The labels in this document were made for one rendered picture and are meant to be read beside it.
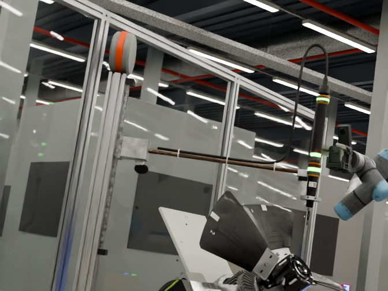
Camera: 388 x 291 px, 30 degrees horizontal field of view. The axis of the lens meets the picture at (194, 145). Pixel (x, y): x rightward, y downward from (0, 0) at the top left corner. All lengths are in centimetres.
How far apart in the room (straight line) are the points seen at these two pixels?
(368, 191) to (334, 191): 426
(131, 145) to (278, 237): 59
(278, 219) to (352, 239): 467
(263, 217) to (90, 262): 62
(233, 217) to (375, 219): 709
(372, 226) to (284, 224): 674
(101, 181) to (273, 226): 62
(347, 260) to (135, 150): 491
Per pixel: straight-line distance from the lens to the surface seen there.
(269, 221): 257
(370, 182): 277
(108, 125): 252
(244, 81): 338
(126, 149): 250
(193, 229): 261
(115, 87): 255
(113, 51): 254
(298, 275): 234
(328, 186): 697
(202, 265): 251
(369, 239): 928
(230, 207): 230
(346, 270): 720
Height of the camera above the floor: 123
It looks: 8 degrees up
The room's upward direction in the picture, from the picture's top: 9 degrees clockwise
